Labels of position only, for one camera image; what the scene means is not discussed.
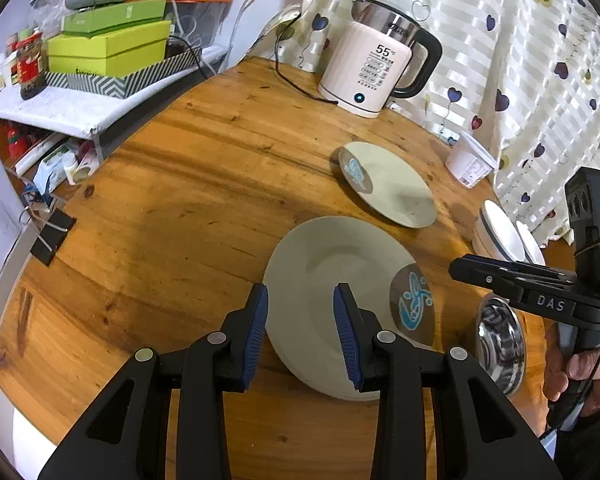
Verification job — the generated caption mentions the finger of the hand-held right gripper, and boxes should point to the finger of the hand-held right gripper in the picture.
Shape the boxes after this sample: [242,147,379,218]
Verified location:
[449,257,531,306]
[461,254,578,282]

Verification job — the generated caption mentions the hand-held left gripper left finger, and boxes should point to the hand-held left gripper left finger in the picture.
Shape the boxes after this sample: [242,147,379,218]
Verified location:
[37,284,270,480]

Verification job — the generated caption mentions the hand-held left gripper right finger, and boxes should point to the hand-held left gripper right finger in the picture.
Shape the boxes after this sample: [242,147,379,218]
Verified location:
[332,282,563,480]

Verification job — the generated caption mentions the white bowl blue stripe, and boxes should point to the white bowl blue stripe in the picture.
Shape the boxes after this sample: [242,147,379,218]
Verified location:
[515,220,547,267]
[472,200,526,263]

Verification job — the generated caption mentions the stainless steel bowl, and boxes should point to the stainless steel bowl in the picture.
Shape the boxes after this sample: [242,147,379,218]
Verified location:
[475,296,527,395]

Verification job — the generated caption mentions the large white plate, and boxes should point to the large white plate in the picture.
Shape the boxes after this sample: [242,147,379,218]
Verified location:
[262,216,438,402]

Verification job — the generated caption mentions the small white plate blue print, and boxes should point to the small white plate blue print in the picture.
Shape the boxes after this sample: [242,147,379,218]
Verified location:
[337,141,437,229]

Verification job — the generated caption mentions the person's right hand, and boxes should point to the person's right hand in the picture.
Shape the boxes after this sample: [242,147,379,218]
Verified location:
[545,330,600,417]

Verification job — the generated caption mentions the white yogurt tub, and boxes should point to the white yogurt tub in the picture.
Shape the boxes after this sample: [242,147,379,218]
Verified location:
[446,130,498,189]

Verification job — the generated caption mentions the black binder clip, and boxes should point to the black binder clip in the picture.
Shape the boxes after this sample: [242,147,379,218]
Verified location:
[30,210,77,266]

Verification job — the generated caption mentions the heart print curtain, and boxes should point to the heart print curtain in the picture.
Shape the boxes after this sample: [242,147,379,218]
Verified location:
[300,0,600,247]

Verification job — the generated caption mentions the cream electric kettle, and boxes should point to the cream electric kettle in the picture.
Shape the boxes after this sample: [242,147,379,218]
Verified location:
[317,0,443,119]

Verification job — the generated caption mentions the black white striped box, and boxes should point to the black white striped box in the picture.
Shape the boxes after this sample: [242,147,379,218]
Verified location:
[42,47,203,100]

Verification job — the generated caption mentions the white shelf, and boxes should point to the white shelf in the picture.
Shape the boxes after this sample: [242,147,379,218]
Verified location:
[0,45,227,167]

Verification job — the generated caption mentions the large green box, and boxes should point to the large green box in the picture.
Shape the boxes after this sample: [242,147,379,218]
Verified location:
[46,20,173,78]

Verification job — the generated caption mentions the flat green box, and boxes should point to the flat green box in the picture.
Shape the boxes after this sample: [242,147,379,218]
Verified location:
[61,0,168,36]

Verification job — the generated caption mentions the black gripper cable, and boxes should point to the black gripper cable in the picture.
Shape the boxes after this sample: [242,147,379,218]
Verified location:
[537,305,600,445]

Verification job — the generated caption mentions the black kettle cable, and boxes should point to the black kettle cable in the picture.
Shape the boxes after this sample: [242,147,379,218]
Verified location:
[274,22,339,107]

